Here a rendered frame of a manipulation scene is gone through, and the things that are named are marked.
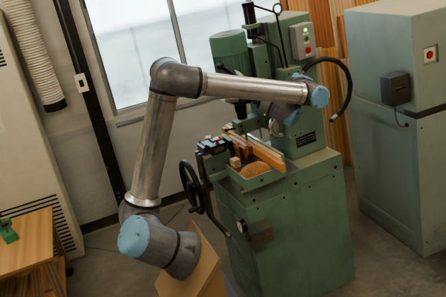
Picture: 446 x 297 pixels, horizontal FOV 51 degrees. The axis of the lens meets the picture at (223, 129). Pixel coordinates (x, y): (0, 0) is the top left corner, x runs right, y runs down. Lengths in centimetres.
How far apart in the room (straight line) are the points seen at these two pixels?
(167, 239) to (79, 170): 202
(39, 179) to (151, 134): 174
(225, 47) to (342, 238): 123
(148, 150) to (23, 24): 172
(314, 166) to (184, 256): 89
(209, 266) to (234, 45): 99
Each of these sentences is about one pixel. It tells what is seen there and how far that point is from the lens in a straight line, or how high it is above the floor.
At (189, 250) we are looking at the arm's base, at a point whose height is 85.
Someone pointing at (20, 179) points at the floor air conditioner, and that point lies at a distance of 341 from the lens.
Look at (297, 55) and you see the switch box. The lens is 225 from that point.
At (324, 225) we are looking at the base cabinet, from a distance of 256.
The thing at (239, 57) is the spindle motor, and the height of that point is 140.
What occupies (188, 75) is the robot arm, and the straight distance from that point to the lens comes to 161.
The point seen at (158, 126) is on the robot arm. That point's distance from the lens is 176.
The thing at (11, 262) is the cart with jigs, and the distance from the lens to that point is 287.
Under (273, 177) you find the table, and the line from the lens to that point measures 217.
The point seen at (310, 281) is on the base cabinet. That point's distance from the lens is 269.
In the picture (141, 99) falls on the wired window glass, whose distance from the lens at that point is 366.
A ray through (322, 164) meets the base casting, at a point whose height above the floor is 78.
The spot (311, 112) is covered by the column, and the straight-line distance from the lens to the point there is 241.
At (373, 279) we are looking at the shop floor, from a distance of 288.
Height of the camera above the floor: 186
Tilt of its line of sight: 21 degrees down
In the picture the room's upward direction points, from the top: 12 degrees counter-clockwise
